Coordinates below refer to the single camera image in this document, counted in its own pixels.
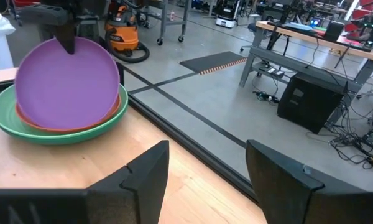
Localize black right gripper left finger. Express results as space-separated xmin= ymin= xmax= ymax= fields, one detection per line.
xmin=0 ymin=139 xmax=170 ymax=224

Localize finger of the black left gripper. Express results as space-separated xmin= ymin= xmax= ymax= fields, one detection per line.
xmin=53 ymin=21 xmax=78 ymax=55

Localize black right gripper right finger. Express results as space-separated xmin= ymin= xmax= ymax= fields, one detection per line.
xmin=245 ymin=139 xmax=373 ymax=224

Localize purple plastic plate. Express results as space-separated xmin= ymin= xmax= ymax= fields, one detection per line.
xmin=14 ymin=36 xmax=121 ymax=131

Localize red-orange plastic plate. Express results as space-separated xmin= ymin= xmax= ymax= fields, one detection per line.
xmin=15 ymin=92 xmax=122 ymax=135

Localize large green plastic plate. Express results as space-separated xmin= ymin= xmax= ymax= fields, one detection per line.
xmin=0 ymin=83 xmax=129 ymax=146

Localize orange shop vacuum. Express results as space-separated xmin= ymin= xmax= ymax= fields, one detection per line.
xmin=104 ymin=0 xmax=144 ymax=55

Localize black computer tower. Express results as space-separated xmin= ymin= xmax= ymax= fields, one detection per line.
xmin=277 ymin=72 xmax=349 ymax=134

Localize black power strip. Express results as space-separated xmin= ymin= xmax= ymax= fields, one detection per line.
xmin=252 ymin=90 xmax=280 ymax=104

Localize grey metal cart on casters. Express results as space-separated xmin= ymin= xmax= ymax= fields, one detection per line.
xmin=142 ymin=0 xmax=191 ymax=47

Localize black hazard-striped floor mat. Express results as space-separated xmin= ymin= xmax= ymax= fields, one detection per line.
xmin=179 ymin=50 xmax=248 ymax=76

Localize wooden workbench with grey legs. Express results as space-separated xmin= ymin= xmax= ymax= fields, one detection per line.
xmin=238 ymin=20 xmax=373 ymax=94

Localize white and black machine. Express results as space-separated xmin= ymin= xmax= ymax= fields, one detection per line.
xmin=215 ymin=0 xmax=238 ymax=29

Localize black speaker box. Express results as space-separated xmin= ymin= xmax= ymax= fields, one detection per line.
xmin=322 ymin=21 xmax=346 ymax=44

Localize grey laptop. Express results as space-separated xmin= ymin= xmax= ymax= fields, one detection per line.
xmin=282 ymin=21 xmax=314 ymax=32

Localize red plastic bins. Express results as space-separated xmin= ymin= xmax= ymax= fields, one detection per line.
xmin=344 ymin=0 xmax=373 ymax=35

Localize black aluminium table frame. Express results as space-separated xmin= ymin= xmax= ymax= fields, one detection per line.
xmin=0 ymin=61 xmax=262 ymax=206

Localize tangled black floor cables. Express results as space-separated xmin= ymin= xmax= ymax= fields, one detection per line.
xmin=306 ymin=93 xmax=373 ymax=171

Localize black vacuum hose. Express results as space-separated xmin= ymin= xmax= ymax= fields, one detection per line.
xmin=107 ymin=29 xmax=151 ymax=64

